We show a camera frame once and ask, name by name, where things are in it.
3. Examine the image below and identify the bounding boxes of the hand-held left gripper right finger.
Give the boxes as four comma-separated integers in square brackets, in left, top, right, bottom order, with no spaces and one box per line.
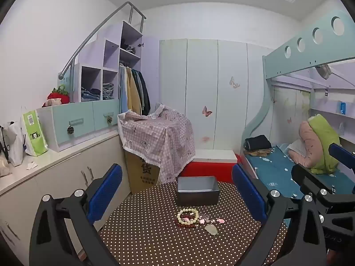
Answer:
[231,164,329,266]

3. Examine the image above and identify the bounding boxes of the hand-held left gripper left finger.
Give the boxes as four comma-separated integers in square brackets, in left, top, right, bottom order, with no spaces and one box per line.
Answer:
[29,163,123,266]

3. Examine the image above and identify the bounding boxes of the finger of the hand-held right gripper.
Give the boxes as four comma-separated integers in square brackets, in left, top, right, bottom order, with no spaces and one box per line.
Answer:
[291,165,355,208]
[329,143,355,169]

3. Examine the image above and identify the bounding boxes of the grey metal tin box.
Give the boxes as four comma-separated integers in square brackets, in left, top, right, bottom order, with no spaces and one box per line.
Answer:
[177,176,220,207]

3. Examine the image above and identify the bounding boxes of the pearl keychain with pink bear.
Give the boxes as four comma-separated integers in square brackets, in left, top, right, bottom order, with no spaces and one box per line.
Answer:
[197,214,215,225]

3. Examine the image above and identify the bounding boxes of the cream bead bracelet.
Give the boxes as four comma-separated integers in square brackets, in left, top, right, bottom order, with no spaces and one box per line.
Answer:
[177,208,199,225]

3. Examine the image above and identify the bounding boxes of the red bead bracelet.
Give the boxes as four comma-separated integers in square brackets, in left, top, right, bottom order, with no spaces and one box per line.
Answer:
[175,213,199,228]

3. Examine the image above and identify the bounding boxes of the green and pink pillows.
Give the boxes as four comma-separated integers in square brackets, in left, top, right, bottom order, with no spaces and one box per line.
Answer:
[308,114,341,174]

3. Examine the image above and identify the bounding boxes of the blue printed bed sheet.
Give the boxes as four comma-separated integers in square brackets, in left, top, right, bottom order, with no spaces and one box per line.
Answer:
[245,143,355,200]

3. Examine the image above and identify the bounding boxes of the white pillow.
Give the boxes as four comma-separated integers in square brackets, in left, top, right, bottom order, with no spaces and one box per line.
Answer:
[287,140,303,156]

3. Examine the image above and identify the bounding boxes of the pink quilt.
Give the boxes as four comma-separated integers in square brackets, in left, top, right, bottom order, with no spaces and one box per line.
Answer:
[288,120,322,168]

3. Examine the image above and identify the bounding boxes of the brown cardboard box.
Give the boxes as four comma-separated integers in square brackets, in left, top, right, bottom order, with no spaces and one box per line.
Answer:
[124,148,161,195]

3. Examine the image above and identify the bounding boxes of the beige low cabinet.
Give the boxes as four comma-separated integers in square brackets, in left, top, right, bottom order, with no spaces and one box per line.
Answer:
[0,130,131,255]

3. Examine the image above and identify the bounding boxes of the red storage box white lid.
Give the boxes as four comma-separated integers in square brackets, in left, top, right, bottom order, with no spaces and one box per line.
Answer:
[181,149,241,185]

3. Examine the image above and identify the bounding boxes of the black folded clothes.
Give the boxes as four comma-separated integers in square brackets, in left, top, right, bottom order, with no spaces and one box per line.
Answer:
[244,135,272,151]

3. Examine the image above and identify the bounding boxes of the brown polka dot tablecloth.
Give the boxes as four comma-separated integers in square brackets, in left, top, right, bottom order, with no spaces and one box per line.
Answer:
[99,181,289,266]

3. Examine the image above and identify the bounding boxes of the pink checked cloth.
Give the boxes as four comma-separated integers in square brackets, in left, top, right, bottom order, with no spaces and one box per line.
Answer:
[118,103,196,182]

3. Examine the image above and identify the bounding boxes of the lilac stair cabinet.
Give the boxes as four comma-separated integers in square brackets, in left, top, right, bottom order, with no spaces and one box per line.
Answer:
[37,21,160,153]

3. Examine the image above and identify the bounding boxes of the clip-on bed lamp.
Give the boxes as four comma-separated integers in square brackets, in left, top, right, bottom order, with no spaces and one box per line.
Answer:
[318,64,332,80]

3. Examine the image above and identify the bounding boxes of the green tissue package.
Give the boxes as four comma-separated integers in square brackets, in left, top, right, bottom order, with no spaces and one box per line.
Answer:
[22,110,49,156]

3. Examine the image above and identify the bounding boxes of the folded jeans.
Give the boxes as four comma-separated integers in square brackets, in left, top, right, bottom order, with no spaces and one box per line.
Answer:
[81,88,101,101]
[103,82,115,100]

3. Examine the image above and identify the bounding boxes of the row of hanging clothes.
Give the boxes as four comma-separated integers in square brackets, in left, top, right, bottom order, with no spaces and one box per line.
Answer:
[119,64,151,115]

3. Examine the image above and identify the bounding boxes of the white plastic bag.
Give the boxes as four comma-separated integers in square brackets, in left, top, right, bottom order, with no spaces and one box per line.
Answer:
[0,121,25,167]

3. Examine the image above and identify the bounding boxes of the red strawberry plush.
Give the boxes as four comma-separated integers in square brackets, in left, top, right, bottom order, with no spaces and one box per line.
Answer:
[42,85,69,108]

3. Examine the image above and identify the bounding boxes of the white wardrobe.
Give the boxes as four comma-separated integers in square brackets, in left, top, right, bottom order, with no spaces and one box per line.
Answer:
[159,39,275,152]

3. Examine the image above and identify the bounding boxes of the grey clothes on shelf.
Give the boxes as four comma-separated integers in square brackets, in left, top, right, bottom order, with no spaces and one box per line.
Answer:
[120,43,136,55]

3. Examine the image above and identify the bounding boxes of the grey metal handrail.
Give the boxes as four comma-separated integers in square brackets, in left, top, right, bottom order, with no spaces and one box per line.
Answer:
[59,1,146,82]

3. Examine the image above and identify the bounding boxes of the teal bunk bed frame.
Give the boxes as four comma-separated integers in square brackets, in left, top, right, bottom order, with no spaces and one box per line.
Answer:
[241,10,355,200]

